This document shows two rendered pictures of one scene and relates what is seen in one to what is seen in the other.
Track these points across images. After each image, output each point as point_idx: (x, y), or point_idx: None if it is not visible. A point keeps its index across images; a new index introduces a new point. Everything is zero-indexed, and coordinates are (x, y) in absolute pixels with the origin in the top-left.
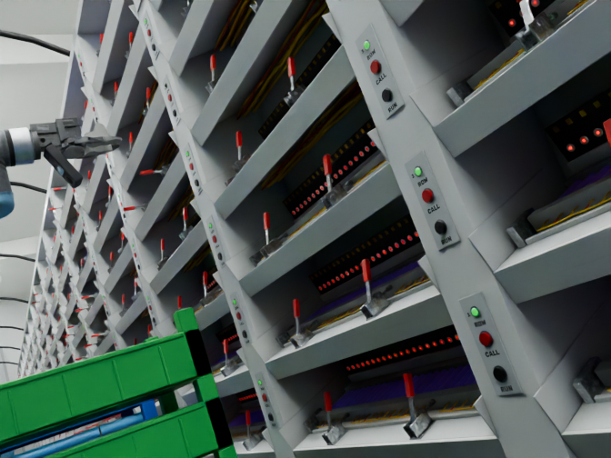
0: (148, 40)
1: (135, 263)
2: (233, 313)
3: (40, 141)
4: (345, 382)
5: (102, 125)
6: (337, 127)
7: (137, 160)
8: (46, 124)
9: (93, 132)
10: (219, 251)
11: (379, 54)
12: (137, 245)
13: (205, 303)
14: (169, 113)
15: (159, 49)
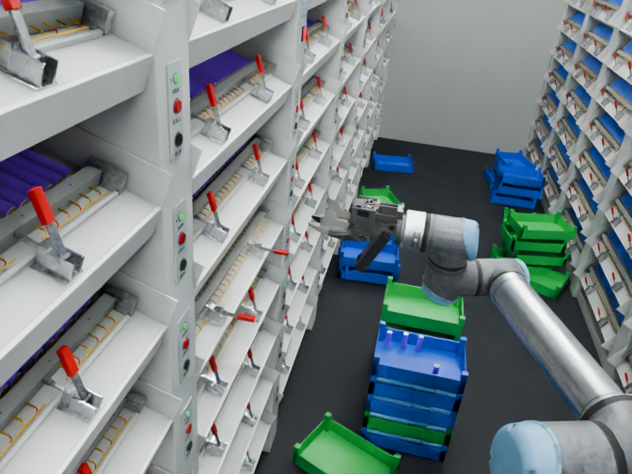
0: (292, 113)
1: (176, 454)
2: (276, 347)
3: (392, 223)
4: None
5: (331, 202)
6: None
7: (233, 241)
8: (387, 204)
9: (341, 211)
10: (283, 303)
11: (327, 197)
12: (197, 401)
13: (257, 370)
14: (287, 191)
15: (302, 135)
